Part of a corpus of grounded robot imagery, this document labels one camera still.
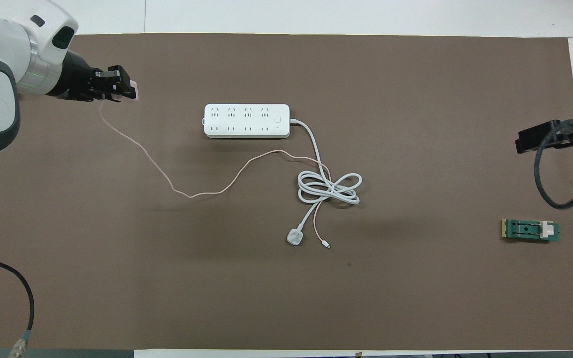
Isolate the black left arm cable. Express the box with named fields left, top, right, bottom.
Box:
left=0, top=254, right=35, bottom=358

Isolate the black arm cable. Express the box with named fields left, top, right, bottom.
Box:
left=0, top=254, right=35, bottom=358
left=534, top=113, right=573, bottom=210

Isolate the white power cord with plug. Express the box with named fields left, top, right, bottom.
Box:
left=286, top=118, right=363, bottom=247

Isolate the brown table mat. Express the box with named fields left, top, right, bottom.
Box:
left=0, top=33, right=573, bottom=351

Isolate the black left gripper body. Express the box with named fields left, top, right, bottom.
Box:
left=47, top=50, right=102, bottom=103

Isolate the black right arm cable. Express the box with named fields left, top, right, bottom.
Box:
left=534, top=113, right=573, bottom=210

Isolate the pink charging cable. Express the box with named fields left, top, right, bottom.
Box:
left=98, top=98, right=331, bottom=249

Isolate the white power strip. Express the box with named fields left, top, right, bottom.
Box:
left=203, top=103, right=290, bottom=139

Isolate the green knife switch block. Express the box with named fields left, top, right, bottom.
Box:
left=501, top=219, right=561, bottom=244

